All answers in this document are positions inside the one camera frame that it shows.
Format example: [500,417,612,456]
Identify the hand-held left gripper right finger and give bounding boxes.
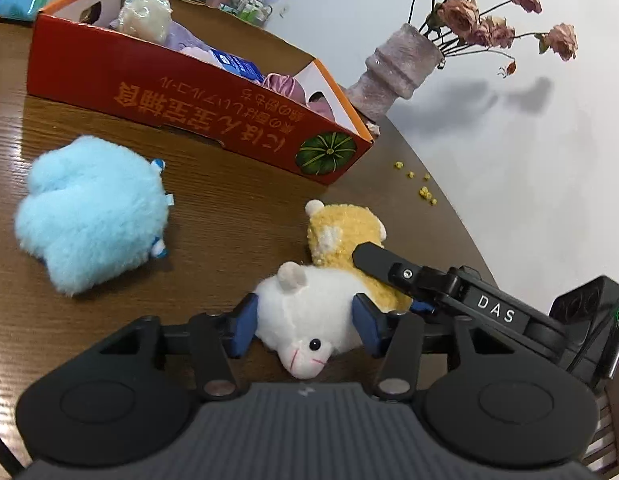
[352,292,480,402]

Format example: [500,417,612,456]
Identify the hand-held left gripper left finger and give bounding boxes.
[94,292,260,402]

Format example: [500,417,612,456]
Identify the white plush toy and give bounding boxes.
[252,261,366,380]

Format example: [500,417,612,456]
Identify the yellow plush toy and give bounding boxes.
[305,200,415,314]

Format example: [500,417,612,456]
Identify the orange cardboard box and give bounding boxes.
[26,0,376,187]

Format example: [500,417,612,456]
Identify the scattered yellow crumbs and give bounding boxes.
[392,160,440,207]

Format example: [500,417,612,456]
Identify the wooden chair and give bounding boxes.
[582,350,619,479]

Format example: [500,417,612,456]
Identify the light blue plush toy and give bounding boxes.
[14,135,176,296]

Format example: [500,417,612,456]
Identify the mottled pink ceramic vase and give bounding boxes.
[345,22,440,119]

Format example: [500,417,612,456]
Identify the blue and white packet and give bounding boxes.
[208,48,263,84]

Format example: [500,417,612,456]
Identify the dried pink rose bouquet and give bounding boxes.
[403,0,579,75]

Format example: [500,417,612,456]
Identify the purple towel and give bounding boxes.
[164,21,212,61]

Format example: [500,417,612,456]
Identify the cream plush toy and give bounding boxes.
[109,0,173,47]

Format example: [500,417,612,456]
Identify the wire rack with goods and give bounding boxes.
[216,0,273,27]

